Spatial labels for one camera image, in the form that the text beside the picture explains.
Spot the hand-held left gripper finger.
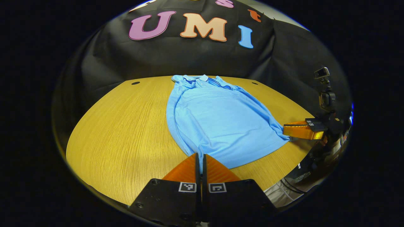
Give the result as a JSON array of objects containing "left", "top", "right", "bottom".
[
  {"left": 128, "top": 153, "right": 202, "bottom": 227},
  {"left": 202, "top": 154, "right": 278, "bottom": 224}
]

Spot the light blue T-shirt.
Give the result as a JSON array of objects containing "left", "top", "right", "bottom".
[{"left": 166, "top": 74, "right": 291, "bottom": 170}]

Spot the black backdrop cloth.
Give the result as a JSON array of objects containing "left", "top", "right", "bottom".
[{"left": 52, "top": 0, "right": 352, "bottom": 148}]

